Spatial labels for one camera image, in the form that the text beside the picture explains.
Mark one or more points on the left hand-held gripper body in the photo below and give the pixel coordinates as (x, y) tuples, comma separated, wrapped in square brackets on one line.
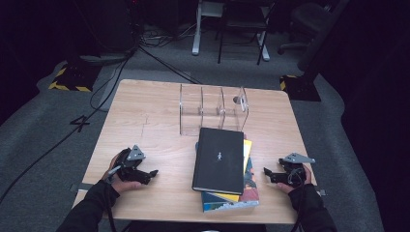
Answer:
[(130, 172)]

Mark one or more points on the grey round stand foot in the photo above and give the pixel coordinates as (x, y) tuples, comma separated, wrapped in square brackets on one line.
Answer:
[(103, 58)]

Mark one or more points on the white desk frame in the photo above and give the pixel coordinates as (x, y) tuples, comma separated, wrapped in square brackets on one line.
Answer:
[(196, 35)]

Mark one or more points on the black folding chair frame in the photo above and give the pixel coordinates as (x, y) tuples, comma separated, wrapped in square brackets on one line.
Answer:
[(245, 22)]

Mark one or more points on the blue paperback book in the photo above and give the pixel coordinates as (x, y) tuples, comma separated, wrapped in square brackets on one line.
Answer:
[(232, 207)]

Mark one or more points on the yellow-black striped stand base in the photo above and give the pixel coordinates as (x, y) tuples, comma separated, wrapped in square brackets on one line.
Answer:
[(72, 80), (299, 90)]

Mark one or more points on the black slanted stand pole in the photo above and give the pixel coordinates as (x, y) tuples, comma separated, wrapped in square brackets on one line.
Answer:
[(317, 45)]

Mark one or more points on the clear acrylic book rack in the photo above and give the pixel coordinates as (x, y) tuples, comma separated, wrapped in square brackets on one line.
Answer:
[(212, 106)]

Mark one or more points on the black office chair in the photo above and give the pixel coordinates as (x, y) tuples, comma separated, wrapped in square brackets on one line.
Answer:
[(306, 19)]

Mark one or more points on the black hardcover book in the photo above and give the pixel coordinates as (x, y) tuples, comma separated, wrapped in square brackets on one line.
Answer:
[(219, 161)]

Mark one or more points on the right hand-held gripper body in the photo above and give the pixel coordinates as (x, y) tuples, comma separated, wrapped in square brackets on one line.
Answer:
[(295, 175)]

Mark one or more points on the person's right hand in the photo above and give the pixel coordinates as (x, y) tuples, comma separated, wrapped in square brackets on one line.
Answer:
[(308, 175)]

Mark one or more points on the grey tape strip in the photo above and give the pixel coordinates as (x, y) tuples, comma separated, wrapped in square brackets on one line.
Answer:
[(322, 192), (79, 187)]

